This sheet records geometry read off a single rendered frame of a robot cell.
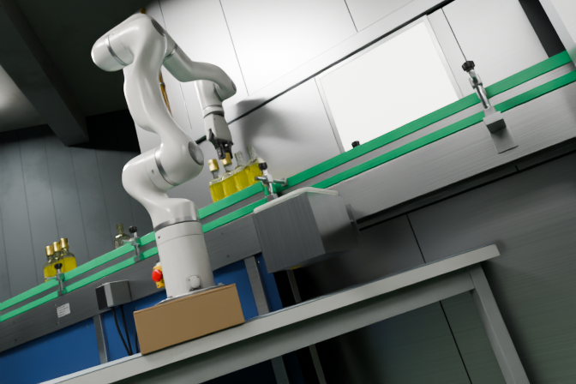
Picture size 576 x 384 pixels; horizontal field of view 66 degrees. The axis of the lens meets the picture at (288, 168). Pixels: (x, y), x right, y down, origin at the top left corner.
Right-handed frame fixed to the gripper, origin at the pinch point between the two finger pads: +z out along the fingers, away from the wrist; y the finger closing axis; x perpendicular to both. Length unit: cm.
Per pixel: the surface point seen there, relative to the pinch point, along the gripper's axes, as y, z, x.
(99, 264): 14, 22, -60
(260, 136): -11.9, -4.8, 9.8
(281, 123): -12.0, -5.3, 20.3
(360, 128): -13, 10, 48
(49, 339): 14, 42, -99
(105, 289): 24, 34, -47
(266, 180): 16.3, 21.4, 23.1
